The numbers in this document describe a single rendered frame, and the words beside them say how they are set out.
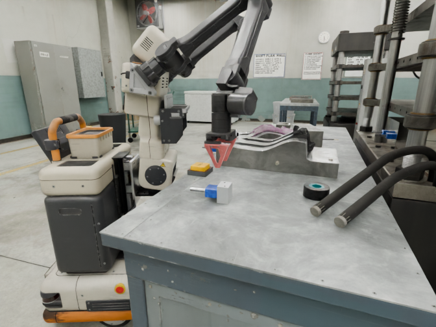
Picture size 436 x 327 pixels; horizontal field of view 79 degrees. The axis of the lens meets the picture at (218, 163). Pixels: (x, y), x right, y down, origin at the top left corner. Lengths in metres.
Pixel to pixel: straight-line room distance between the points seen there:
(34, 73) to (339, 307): 6.52
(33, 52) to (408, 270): 6.58
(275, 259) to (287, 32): 8.10
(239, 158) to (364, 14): 7.74
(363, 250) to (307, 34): 7.98
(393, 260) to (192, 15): 8.92
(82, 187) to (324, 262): 0.99
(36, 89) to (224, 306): 6.31
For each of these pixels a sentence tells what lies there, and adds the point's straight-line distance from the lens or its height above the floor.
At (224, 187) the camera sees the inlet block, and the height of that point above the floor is 0.85.
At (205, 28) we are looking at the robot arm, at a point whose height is 1.34.
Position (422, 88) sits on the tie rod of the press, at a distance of 1.24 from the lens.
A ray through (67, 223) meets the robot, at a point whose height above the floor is 0.56.
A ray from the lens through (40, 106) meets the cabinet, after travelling 6.70.
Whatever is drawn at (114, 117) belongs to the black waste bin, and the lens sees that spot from 5.08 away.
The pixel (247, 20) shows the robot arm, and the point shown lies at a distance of 0.97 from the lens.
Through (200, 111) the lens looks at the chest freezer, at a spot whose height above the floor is 0.35.
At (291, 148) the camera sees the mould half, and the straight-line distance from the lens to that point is 1.10.
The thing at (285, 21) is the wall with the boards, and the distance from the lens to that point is 8.57.
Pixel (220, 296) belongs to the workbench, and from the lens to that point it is 0.67.
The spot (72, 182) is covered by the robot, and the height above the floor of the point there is 0.75.
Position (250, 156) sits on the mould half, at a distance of 1.13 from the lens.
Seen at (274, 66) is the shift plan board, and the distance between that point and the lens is 8.42.
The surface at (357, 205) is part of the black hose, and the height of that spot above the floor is 0.84.
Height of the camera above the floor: 1.15
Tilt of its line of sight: 17 degrees down
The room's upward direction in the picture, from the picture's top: straight up
